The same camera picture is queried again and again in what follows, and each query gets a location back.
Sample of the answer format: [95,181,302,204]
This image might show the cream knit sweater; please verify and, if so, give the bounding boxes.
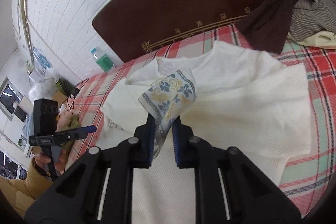
[98,41,315,223]

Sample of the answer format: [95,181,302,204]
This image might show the person's left hand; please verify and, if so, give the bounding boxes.
[34,111,77,177]

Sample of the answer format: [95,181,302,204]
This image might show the olive green cloth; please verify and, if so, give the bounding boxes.
[61,114,81,154]

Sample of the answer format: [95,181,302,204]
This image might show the left tan jacket sleeve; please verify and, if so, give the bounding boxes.
[1,157,52,218]

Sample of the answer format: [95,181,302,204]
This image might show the plaid bed blanket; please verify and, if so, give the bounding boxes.
[69,26,335,215]

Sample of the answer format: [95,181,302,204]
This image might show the green label water bottle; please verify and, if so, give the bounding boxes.
[91,48,114,72]

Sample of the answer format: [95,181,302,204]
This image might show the dark brown garment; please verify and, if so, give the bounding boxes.
[235,0,298,54]

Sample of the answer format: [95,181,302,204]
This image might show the pale yellow garment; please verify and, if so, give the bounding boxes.
[287,31,336,50]

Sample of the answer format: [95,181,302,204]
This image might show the grey striped garment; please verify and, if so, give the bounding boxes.
[289,0,335,42]

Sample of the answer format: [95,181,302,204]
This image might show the black left camera box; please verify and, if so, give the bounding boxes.
[33,99,58,136]

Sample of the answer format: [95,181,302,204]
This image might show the window frame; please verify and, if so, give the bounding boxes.
[1,77,23,121]

